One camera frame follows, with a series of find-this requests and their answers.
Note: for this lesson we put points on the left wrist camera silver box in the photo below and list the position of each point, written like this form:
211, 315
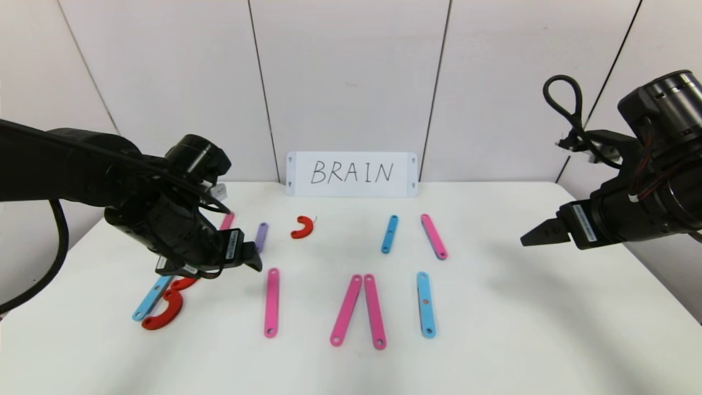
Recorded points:
219, 192

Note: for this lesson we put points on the short purple flat bar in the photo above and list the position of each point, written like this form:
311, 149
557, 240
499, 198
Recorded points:
262, 233

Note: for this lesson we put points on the short blue flat bar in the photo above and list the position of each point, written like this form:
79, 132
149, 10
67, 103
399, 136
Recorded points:
389, 234

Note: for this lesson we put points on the small red arc piece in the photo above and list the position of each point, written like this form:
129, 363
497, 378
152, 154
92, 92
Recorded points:
309, 227

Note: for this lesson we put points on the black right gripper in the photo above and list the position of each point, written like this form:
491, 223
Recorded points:
582, 224

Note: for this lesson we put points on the white sign reading BRAIN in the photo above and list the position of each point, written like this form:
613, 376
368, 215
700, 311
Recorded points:
329, 189

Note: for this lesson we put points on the blue bar with orange hole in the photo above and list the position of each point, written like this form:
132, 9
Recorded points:
425, 315

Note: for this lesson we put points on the pink bar with holes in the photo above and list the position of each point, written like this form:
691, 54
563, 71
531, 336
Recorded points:
346, 310
227, 220
374, 311
271, 302
433, 236

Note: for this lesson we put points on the long light blue flat bar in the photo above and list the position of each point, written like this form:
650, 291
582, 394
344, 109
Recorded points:
145, 304

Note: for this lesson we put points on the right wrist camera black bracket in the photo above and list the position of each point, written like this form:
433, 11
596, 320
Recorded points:
609, 137

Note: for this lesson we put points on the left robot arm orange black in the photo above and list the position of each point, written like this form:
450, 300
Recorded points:
55, 164

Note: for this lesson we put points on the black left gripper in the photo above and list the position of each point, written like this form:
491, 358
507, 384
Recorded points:
233, 245

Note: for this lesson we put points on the large red arc piece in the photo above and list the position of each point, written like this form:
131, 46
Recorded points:
167, 316
184, 283

